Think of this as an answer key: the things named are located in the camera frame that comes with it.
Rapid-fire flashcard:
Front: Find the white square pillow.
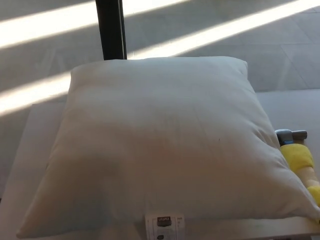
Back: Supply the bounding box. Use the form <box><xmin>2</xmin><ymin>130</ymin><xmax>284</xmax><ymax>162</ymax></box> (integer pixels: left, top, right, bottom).
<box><xmin>16</xmin><ymin>56</ymin><xmax>320</xmax><ymax>240</ymax></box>

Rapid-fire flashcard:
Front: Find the hammer with yellow handle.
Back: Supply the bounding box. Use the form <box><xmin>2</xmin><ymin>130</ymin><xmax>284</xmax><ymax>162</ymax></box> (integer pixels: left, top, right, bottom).
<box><xmin>274</xmin><ymin>129</ymin><xmax>320</xmax><ymax>224</ymax></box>

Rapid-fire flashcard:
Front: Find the black vertical post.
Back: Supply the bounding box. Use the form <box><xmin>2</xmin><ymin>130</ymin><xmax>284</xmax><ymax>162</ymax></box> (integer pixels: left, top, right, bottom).
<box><xmin>95</xmin><ymin>0</ymin><xmax>128</xmax><ymax>61</ymax></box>

